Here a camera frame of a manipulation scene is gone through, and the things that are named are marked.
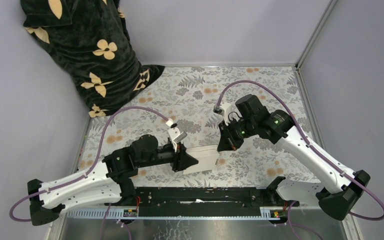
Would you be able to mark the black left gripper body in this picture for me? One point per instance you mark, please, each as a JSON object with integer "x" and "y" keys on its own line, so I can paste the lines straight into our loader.
{"x": 165, "y": 155}

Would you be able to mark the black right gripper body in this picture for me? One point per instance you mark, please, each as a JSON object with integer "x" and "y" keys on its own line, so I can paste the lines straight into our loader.
{"x": 239, "y": 130}

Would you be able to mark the white cardboard paper box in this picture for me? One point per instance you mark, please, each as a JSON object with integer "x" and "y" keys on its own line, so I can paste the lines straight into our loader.
{"x": 207, "y": 157}

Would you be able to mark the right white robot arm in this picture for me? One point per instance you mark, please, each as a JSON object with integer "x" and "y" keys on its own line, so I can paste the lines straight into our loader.
{"x": 339, "y": 187}

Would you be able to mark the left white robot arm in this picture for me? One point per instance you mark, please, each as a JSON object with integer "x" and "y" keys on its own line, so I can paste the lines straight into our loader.
{"x": 109, "y": 182}

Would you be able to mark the floral patterned table cloth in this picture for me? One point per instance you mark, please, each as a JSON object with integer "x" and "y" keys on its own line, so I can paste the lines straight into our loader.
{"x": 187, "y": 95}

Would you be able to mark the black floral plush blanket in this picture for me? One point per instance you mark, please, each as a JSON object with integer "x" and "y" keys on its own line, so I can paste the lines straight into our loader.
{"x": 89, "y": 40}

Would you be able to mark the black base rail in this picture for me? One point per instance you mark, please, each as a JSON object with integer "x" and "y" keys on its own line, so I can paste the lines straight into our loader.
{"x": 249, "y": 196}

